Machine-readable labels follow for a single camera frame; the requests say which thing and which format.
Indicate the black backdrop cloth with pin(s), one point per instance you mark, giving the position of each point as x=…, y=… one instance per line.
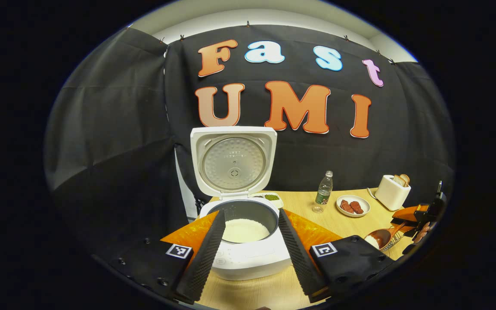
x=114, y=129

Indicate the white divided condiment dish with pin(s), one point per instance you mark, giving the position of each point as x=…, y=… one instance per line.
x=271, y=197

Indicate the white rice cooker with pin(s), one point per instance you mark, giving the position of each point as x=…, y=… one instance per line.
x=252, y=262

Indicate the brown wooden spoon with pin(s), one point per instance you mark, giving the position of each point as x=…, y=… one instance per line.
x=381, y=236

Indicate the clear plastic water bottle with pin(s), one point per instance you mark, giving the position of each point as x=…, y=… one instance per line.
x=323, y=196

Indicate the red meat piece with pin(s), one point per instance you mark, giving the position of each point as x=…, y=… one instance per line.
x=357, y=208
x=347, y=206

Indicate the white toaster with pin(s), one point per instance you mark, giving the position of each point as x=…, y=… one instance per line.
x=390, y=196

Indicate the white round plate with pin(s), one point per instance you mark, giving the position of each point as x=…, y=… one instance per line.
x=354, y=197

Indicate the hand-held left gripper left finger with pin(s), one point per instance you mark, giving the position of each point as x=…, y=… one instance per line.
x=205, y=262

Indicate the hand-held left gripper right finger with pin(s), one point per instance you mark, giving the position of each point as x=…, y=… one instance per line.
x=297, y=258

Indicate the toasted bread slice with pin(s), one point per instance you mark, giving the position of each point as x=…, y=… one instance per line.
x=399, y=181
x=405, y=178

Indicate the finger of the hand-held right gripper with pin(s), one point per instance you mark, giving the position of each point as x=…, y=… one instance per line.
x=405, y=214

